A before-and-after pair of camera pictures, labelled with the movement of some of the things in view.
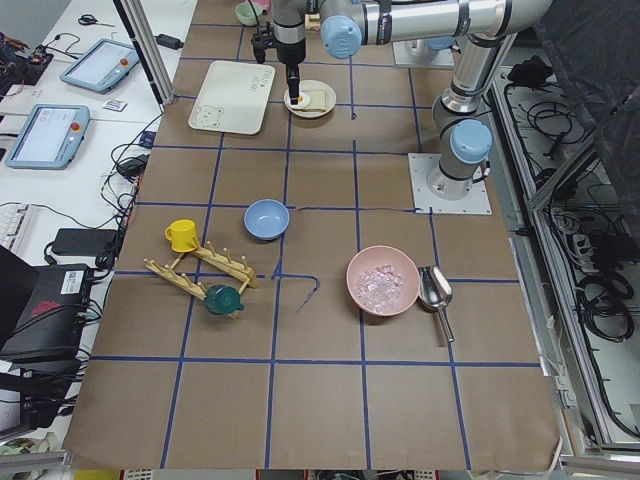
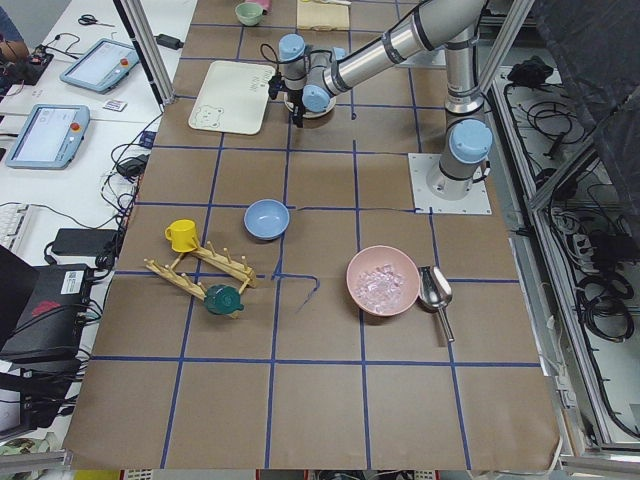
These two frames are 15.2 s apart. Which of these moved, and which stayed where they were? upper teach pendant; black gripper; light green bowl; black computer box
Moved: black gripper
Stayed: light green bowl; black computer box; upper teach pendant
